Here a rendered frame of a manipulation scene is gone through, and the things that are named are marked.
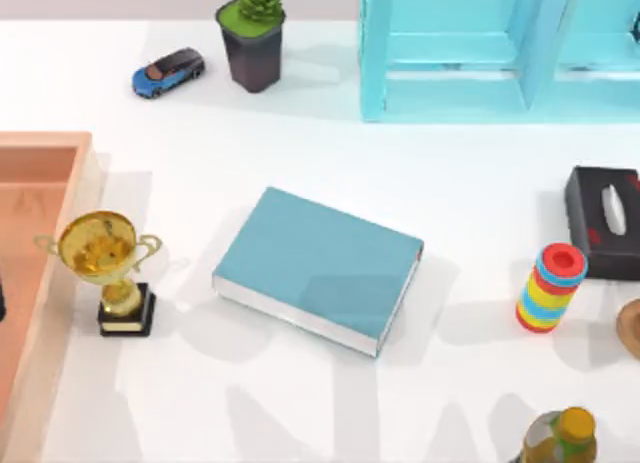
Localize blue book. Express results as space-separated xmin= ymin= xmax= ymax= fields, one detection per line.
xmin=211 ymin=186 xmax=426 ymax=358

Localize dark pot with green plant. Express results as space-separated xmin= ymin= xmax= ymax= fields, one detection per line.
xmin=215 ymin=0 xmax=287 ymax=94

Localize light blue rack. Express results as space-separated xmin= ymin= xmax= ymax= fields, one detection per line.
xmin=357 ymin=0 xmax=640 ymax=124

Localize blue and black toy car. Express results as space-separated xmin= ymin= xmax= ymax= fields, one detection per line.
xmin=131 ymin=46 xmax=207 ymax=99

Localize gold trophy with black base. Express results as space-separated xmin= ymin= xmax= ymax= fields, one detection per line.
xmin=33 ymin=210 xmax=163 ymax=338

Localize stack of coloured rings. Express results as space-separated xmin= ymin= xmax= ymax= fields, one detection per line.
xmin=515 ymin=242 xmax=589 ymax=336

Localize black tissue box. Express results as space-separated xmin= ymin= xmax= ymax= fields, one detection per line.
xmin=564 ymin=165 xmax=640 ymax=281

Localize salmon shallow box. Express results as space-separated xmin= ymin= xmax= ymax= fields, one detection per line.
xmin=0 ymin=131 xmax=105 ymax=463

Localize yellow and green bottle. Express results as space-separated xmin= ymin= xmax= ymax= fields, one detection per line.
xmin=510 ymin=406 xmax=598 ymax=463

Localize round wooden coaster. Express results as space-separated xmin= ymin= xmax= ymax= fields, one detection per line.
xmin=615 ymin=298 xmax=640 ymax=361

